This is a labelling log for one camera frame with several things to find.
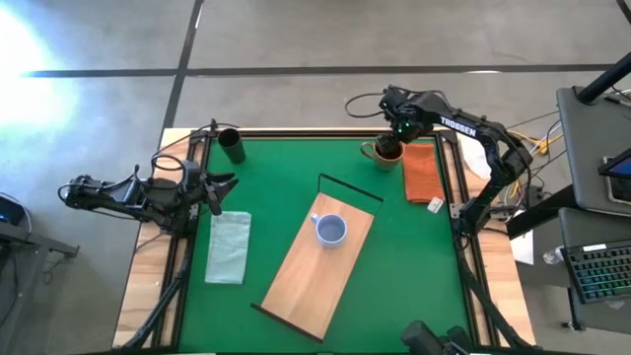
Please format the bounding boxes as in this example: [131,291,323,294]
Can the grey side desk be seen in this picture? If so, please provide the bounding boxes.
[555,84,631,332]

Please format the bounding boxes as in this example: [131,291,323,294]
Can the white paper sheet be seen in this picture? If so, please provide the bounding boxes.
[509,209,535,266]

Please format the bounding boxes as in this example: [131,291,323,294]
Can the tan ceramic mug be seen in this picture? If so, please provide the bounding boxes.
[360,139,406,173]

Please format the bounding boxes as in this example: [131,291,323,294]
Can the orange folded cloth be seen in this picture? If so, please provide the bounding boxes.
[401,142,446,205]

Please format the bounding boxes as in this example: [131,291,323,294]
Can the light green folded cloth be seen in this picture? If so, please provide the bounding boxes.
[204,210,252,286]

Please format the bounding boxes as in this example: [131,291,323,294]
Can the yellow cable bundle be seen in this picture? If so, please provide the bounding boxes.
[507,128,563,158]

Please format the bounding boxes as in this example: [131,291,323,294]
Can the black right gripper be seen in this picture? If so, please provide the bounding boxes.
[376,85,426,158]

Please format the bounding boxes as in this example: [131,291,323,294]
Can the black aluminium table frame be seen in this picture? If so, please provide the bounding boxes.
[113,126,541,354]

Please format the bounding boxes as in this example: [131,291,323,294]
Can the green table mat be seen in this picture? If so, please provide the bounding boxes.
[177,137,472,353]

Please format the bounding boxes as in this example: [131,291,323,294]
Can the black cart with device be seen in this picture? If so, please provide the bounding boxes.
[0,191,80,277]

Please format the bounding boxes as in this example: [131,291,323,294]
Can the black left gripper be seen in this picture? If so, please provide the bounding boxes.
[180,159,241,221]

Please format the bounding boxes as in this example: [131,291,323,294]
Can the grey-blue ceramic mug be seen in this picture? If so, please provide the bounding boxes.
[310,212,349,250]

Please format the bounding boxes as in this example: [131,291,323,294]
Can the wooden shelf with black ends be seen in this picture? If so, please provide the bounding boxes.
[249,173,385,344]

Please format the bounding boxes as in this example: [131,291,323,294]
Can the black keyboard with lit keys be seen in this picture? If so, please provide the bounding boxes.
[560,239,631,305]

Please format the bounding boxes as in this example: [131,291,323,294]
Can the white crumpled cloth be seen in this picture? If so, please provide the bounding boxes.
[457,133,493,181]

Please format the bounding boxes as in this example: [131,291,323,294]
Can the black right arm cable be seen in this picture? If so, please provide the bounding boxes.
[343,86,448,120]

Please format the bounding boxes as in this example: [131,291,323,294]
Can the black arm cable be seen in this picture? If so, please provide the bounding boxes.
[343,86,448,120]
[149,117,241,173]

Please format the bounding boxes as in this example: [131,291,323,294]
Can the dark green tall cup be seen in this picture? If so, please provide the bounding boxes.
[217,127,247,166]

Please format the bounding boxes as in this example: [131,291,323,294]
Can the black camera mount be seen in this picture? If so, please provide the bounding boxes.
[399,319,475,355]

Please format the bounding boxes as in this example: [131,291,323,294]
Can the tablet with blue screen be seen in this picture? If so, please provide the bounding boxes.
[597,147,631,179]

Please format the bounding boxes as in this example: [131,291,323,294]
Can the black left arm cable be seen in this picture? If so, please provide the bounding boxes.
[149,117,241,173]

